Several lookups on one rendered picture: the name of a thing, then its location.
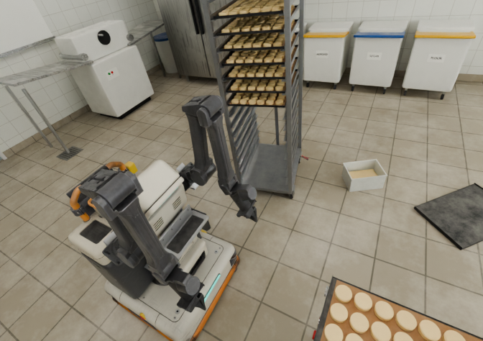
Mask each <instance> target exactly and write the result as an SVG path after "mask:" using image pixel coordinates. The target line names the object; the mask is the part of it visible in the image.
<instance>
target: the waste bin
mask: <svg viewBox="0 0 483 341"><path fill-rule="evenodd" d="M153 38H154V41H155V44H156V47H157V51H158V53H159V55H160V58H161V61H162V64H163V65H164V68H165V71H166V72H167V73H177V72H178V70H177V68H176V64H175V61H174V57H173V53H172V50H171V48H170V43H169V41H168V38H167V33H166V32H163V33H161V34H158V35H155V36H154V37H153Z"/></svg>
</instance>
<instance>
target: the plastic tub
mask: <svg viewBox="0 0 483 341"><path fill-rule="evenodd" d="M343 164H344V166H343V171H342V178H343V180H344V182H345V184H346V186H347V188H348V190H349V192H352V191H364V190H371V189H379V188H383V186H384V183H385V179H386V177H387V174H386V173H385V171H384V169H383V168H382V166H381V165H380V163H379V162H378V160H377V159H373V160H361V161H354V162H348V163H343Z"/></svg>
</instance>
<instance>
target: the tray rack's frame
mask: <svg viewBox="0 0 483 341"><path fill-rule="evenodd" d="M303 34H304V0H300V16H299V92H298V146H297V149H296V153H295V158H294V162H293V196H294V193H295V185H294V183H295V177H296V173H297V169H298V162H299V158H300V156H302V152H303V151H301V143H302V106H303ZM275 130H276V143H277V144H276V145H274V144H264V143H258V145H257V148H256V150H255V152H254V154H253V157H252V160H251V162H250V164H249V167H248V169H247V172H246V174H245V177H244V180H241V181H242V184H249V185H251V187H254V188H255V189H256V190H260V191H271V192H277V193H282V194H288V185H285V182H286V177H285V173H286V170H287V169H285V164H286V160H284V159H285V154H286V151H284V149H285V145H280V143H279V127H278V113H277V107H275Z"/></svg>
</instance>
